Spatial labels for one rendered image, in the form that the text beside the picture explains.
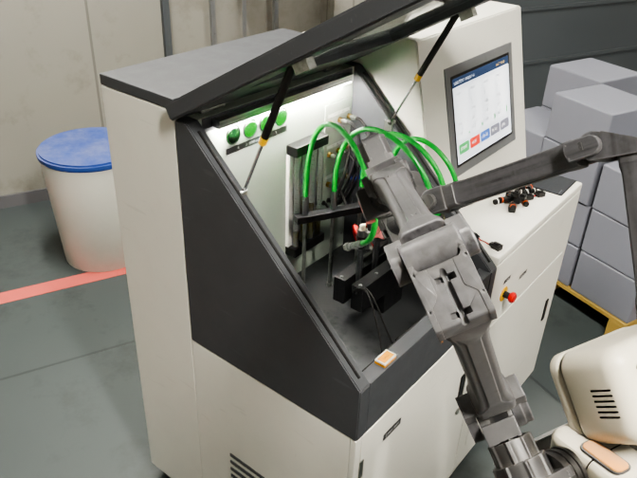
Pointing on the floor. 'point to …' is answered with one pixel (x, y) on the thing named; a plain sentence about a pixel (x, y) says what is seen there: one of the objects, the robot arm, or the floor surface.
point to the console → (529, 338)
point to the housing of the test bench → (163, 232)
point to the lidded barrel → (83, 197)
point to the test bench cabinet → (264, 430)
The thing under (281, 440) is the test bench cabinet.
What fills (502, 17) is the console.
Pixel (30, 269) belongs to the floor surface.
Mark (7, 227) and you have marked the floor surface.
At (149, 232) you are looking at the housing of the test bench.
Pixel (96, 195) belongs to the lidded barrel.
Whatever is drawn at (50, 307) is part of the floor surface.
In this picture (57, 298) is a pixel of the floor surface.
